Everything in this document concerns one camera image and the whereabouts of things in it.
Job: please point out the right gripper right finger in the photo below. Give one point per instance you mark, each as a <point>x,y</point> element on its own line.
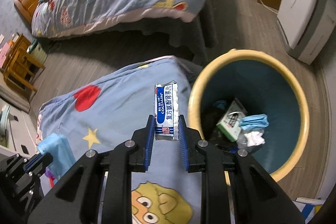
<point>235,187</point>

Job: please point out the blue white medicine sachet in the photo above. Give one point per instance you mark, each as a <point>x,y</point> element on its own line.
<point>166,111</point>

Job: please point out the small wooden chair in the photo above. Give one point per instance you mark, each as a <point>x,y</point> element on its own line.
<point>20,67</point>

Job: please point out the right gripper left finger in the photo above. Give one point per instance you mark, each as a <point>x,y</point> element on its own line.
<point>97,188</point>

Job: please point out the pale green medicine box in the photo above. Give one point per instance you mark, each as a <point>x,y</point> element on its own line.
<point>229,122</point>

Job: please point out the strawberry printed carton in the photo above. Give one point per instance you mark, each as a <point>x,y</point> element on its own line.
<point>308,207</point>

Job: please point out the teal bin with yellow rim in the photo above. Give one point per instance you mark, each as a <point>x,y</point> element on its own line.
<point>263,85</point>

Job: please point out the light blue face mask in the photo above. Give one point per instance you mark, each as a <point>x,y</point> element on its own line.
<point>254,122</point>

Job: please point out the purple wrapper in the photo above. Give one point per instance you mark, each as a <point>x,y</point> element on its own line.
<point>50,176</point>

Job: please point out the white tissue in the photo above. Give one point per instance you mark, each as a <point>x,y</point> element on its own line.
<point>254,138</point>

